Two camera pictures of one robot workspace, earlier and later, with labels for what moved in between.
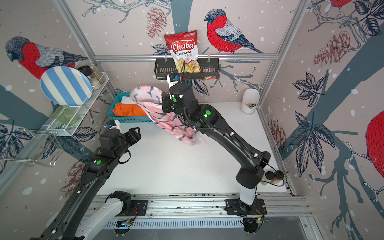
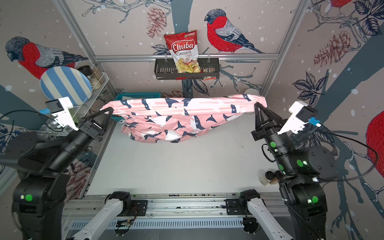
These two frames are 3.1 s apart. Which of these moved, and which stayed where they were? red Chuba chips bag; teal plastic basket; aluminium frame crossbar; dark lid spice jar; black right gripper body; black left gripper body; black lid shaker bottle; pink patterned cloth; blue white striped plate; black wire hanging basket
Moved: pink patterned cloth; black right gripper body; black left gripper body; teal plastic basket
Stayed: aluminium frame crossbar; dark lid spice jar; black lid shaker bottle; black wire hanging basket; blue white striped plate; red Chuba chips bag
